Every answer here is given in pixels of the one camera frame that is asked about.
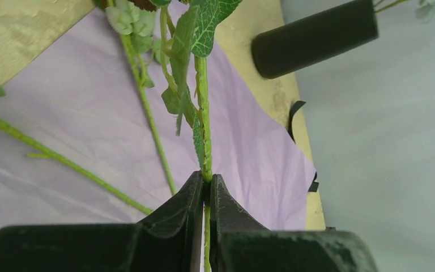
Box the blue flower stem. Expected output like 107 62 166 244
373 0 435 25

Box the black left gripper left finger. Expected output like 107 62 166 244
0 171 203 271

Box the pale pink rose stem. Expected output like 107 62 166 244
0 82 153 216

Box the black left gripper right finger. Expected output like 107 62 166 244
210 175 378 272

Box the peach pink rose stem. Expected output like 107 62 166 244
89 0 245 272

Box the black ribbon gold lettering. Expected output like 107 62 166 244
287 100 319 193

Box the white pink rose stem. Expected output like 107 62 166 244
94 1 177 194

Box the purple tissue paper sheet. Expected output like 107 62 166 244
0 10 315 230

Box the black cylindrical vase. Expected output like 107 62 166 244
251 0 379 79

